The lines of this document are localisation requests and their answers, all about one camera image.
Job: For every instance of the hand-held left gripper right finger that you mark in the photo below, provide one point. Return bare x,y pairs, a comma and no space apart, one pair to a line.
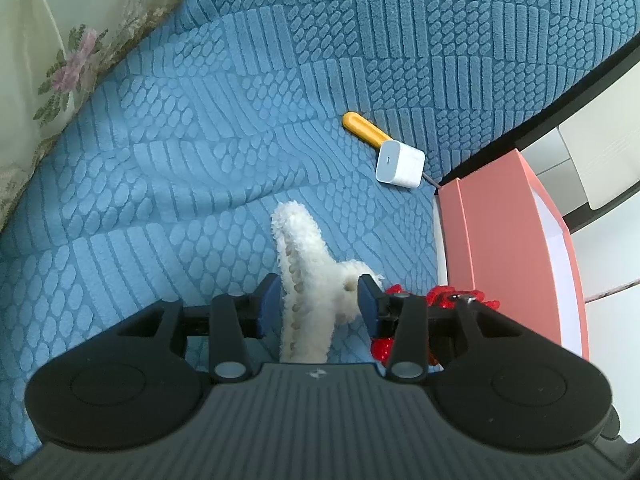
370,305

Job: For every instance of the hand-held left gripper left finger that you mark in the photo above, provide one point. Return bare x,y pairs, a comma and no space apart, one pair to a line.
269,310

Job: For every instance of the white fluffy plush toy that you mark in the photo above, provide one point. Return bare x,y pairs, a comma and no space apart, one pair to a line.
305,260

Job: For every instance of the pink cardboard box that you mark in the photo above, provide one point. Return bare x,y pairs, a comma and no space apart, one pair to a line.
500,240

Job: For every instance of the red beaded hair accessory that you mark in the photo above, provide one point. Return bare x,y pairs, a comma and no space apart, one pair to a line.
440,294

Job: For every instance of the white charger block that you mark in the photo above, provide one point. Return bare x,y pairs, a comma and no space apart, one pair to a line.
402,165

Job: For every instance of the blue textured chair cover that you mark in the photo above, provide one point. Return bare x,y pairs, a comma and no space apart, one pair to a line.
200,160

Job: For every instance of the floral cream bedspread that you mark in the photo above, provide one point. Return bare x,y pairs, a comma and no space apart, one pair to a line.
30,60

